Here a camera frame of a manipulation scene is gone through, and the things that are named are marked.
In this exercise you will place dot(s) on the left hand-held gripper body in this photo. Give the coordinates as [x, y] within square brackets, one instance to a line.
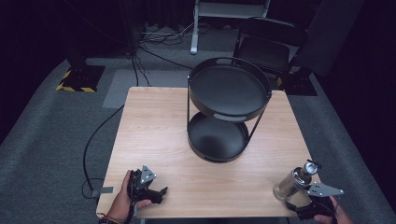
[140, 186]

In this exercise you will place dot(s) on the black yellow-striped stand base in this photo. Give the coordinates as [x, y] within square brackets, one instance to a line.
[81, 79]

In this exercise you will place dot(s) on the black upright stand post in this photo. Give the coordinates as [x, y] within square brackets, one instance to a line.
[130, 21]

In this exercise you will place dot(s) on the white metal table frame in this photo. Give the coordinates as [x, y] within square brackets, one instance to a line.
[199, 12]

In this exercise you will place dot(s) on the black folding chair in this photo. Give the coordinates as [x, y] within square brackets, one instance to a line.
[267, 46]

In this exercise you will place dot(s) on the black two-tier round rack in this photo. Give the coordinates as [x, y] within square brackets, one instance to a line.
[227, 93]

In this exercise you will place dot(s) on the light grey floor mat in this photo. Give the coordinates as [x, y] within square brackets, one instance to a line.
[137, 84]

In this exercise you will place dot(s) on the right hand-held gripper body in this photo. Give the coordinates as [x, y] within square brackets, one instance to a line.
[320, 194]

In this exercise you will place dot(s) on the grey padded panel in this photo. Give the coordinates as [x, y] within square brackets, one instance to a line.
[330, 34]

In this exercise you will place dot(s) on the person's right hand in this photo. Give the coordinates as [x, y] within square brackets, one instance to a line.
[333, 217]

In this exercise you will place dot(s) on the person's left hand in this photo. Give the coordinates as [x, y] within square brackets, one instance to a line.
[120, 202]

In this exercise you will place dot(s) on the clear glass pump bottle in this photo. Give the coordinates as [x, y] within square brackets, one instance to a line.
[292, 183]

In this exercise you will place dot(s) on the grey tape strip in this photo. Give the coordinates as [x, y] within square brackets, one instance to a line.
[105, 190]

